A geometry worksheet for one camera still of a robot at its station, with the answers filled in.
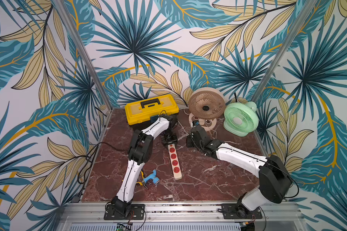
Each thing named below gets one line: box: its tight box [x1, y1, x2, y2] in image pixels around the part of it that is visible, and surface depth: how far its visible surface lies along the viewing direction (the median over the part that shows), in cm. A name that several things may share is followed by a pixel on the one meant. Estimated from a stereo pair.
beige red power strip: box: [167, 143, 183, 180], surface depth 90 cm
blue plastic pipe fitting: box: [143, 169, 160, 185], surface depth 85 cm
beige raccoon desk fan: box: [188, 87, 226, 132], surface depth 92 cm
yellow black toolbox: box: [124, 93, 180, 131], surface depth 98 cm
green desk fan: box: [223, 101, 260, 138], surface depth 87 cm
